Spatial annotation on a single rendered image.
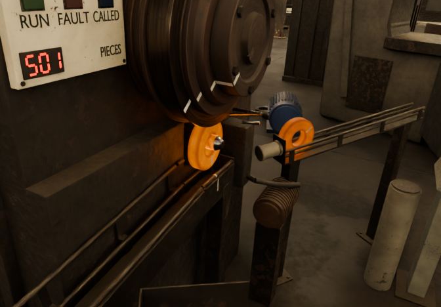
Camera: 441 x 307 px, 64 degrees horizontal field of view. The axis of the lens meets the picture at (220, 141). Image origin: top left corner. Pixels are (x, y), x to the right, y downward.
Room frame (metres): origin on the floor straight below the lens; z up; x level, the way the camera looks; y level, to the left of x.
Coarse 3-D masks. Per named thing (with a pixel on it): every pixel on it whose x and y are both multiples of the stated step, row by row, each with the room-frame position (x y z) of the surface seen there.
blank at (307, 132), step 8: (296, 120) 1.24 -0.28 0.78; (304, 120) 1.25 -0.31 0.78; (288, 128) 1.22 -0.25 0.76; (296, 128) 1.23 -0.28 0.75; (304, 128) 1.25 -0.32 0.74; (312, 128) 1.27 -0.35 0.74; (280, 136) 1.22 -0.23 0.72; (288, 136) 1.22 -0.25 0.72; (304, 136) 1.26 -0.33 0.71; (312, 136) 1.28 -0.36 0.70; (288, 144) 1.22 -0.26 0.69; (296, 144) 1.26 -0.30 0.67; (288, 152) 1.22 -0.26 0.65
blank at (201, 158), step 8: (200, 128) 0.89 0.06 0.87; (208, 128) 0.90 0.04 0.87; (216, 128) 0.95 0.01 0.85; (192, 136) 0.87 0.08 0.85; (200, 136) 0.87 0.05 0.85; (208, 136) 0.91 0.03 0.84; (192, 144) 0.86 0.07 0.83; (200, 144) 0.87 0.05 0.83; (192, 152) 0.86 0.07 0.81; (200, 152) 0.87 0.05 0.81; (208, 152) 0.93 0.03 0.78; (216, 152) 0.95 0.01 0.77; (192, 160) 0.86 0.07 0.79; (200, 160) 0.87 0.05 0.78; (208, 160) 0.91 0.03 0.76; (200, 168) 0.87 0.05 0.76; (208, 168) 0.91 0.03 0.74
